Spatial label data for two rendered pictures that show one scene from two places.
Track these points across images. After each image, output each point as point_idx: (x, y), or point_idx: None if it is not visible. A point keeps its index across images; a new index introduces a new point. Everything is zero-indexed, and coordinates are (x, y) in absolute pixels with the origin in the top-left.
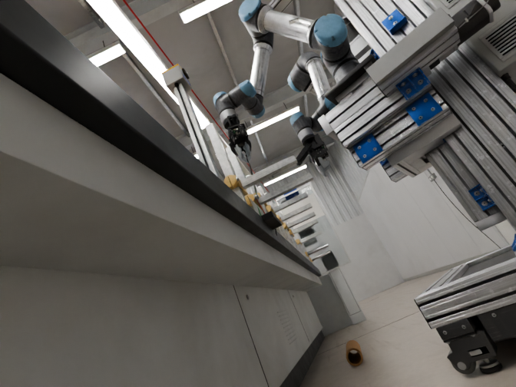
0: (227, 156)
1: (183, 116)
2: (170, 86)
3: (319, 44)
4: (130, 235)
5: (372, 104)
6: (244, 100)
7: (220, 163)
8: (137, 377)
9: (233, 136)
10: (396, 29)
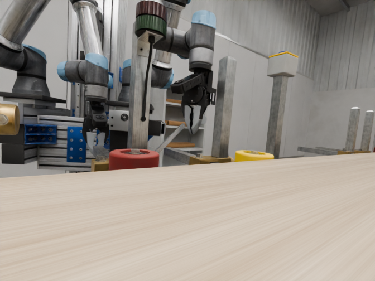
0: (153, 45)
1: (283, 115)
2: (291, 76)
3: (166, 78)
4: None
5: None
6: (188, 54)
7: (229, 131)
8: None
9: (210, 99)
10: (121, 82)
